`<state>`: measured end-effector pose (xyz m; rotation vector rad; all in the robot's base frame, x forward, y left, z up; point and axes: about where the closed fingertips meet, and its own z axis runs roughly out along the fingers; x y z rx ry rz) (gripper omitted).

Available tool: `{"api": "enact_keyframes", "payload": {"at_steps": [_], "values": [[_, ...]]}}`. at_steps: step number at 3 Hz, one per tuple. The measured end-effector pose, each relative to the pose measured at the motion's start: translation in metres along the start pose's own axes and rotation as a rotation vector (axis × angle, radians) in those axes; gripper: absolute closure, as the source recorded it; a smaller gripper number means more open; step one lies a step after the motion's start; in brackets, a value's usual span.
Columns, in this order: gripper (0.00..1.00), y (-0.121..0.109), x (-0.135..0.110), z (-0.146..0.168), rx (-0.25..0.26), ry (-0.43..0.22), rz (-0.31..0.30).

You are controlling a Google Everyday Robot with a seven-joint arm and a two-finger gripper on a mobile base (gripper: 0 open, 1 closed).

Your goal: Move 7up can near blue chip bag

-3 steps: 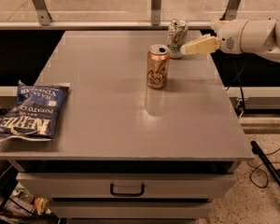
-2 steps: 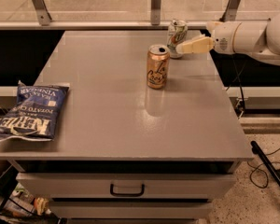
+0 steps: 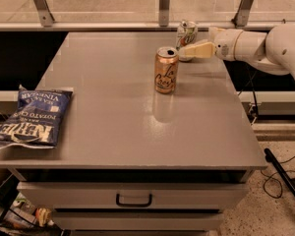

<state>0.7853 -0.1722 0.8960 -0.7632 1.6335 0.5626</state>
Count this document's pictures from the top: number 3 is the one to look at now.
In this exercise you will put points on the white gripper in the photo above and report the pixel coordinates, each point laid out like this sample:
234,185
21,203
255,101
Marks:
224,45

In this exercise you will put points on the white green 7up can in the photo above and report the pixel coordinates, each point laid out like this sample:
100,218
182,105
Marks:
186,33

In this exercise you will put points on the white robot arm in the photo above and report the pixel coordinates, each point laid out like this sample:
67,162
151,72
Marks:
272,52

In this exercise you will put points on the orange LaCroix can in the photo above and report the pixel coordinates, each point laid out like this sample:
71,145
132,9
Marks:
165,69

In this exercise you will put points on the blue potato chip bag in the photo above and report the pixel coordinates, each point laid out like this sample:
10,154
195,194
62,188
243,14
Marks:
36,122

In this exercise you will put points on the black metal stand leg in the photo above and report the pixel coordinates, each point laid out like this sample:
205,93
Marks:
269,157

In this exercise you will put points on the clutter under table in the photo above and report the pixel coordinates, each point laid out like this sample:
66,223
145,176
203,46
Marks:
23,218

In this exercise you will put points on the right metal window bracket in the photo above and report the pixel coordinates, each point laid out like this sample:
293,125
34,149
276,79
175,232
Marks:
242,16

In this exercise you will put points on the metal window bracket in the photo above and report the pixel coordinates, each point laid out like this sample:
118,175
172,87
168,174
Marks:
242,16
163,13
44,14

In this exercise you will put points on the middle metal window bracket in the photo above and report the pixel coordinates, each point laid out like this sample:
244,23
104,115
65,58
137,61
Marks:
163,13

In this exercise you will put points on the black drawer handle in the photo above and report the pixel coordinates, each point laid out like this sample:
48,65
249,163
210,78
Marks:
123,201

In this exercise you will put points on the left metal window bracket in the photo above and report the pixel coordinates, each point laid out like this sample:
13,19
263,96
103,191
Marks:
44,14

